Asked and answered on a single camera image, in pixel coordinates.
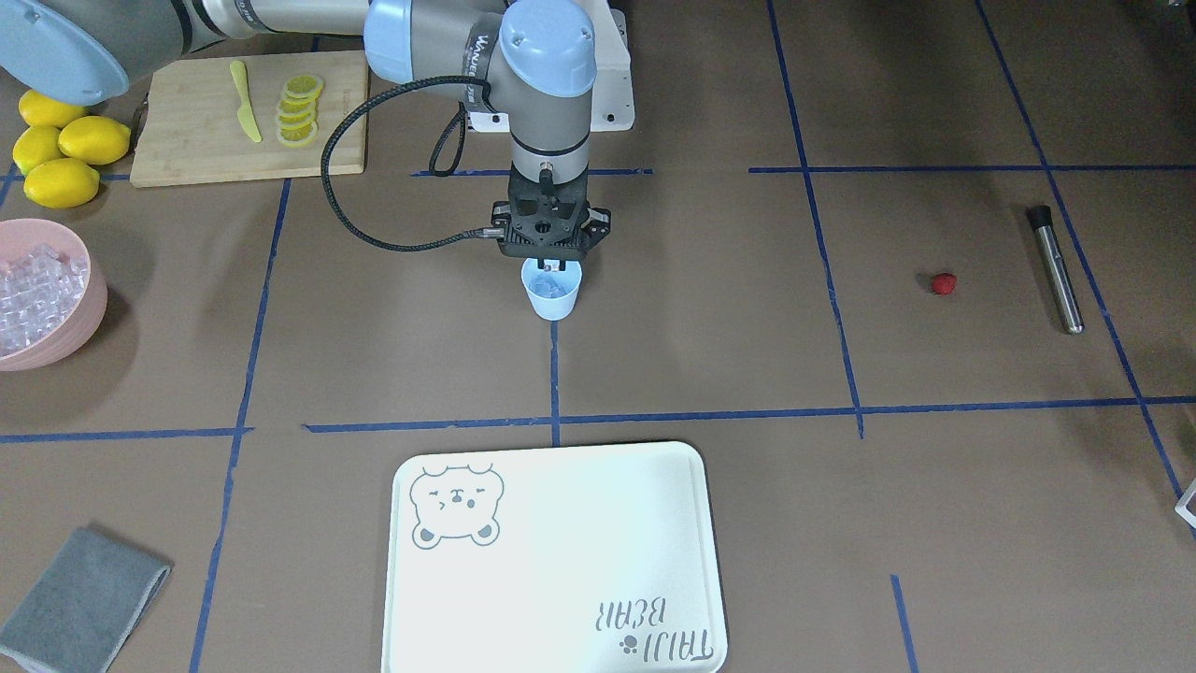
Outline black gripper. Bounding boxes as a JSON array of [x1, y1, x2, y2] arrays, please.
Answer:
[[492, 172, 612, 273]]

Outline clear ice cubes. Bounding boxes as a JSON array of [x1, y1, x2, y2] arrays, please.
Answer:
[[1, 244, 91, 356]]

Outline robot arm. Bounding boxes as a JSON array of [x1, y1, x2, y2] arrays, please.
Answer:
[[1, 1, 611, 271]]

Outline light blue plastic cup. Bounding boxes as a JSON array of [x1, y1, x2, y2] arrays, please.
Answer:
[[520, 259, 584, 322]]

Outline lemon slices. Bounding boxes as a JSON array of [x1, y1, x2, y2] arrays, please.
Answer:
[[275, 74, 324, 148]]

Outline white bear serving tray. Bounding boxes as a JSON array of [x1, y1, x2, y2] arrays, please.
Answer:
[[380, 440, 730, 672]]

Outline yellow plastic knife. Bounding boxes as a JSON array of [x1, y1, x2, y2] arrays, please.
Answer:
[[228, 59, 263, 142]]

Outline bamboo cutting board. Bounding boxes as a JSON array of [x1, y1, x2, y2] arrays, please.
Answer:
[[132, 50, 370, 186]]

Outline red strawberry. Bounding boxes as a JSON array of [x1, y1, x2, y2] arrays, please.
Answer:
[[930, 273, 960, 295]]

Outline yellow lemon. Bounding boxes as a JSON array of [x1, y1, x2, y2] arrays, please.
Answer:
[[24, 158, 100, 209], [57, 115, 132, 165], [11, 126, 65, 176], [18, 90, 89, 129]]

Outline steel muddler with black tip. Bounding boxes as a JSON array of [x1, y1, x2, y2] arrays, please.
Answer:
[[1025, 204, 1085, 334]]

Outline pink bowl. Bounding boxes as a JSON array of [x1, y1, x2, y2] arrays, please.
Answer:
[[4, 218, 108, 372]]

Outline grey folded cloth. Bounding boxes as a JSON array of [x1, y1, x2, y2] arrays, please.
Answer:
[[1, 527, 173, 672]]

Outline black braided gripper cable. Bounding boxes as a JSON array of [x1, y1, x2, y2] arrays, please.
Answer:
[[321, 75, 509, 253]]

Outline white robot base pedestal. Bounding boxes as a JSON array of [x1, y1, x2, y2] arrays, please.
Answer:
[[462, 1, 635, 134]]

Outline white wire cup rack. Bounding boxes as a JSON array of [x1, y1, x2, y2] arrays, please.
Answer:
[[1174, 479, 1196, 532]]

